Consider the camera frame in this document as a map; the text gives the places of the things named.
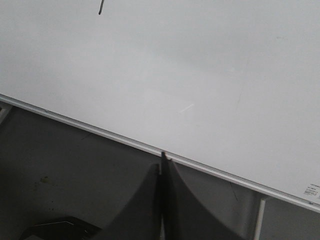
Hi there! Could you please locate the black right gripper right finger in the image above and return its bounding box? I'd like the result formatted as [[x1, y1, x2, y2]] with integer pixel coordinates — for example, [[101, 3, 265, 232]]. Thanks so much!
[[160, 151, 242, 240]]

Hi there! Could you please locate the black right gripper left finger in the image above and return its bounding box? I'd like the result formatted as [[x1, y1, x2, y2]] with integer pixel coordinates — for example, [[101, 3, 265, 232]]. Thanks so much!
[[93, 164, 162, 240]]

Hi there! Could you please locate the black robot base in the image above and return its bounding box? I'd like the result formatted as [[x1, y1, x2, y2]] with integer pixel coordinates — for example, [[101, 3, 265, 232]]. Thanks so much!
[[19, 216, 102, 240]]

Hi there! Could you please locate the white whiteboard stand leg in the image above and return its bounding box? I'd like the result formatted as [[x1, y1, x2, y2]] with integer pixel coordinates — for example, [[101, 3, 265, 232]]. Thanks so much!
[[253, 197, 267, 240]]

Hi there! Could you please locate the white whiteboard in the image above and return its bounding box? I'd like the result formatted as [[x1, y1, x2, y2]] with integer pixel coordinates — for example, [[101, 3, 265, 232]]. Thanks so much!
[[0, 0, 320, 212]]

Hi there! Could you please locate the small white label sticker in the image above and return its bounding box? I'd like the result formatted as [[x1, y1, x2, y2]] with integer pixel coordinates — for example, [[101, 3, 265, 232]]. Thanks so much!
[[303, 183, 320, 199]]

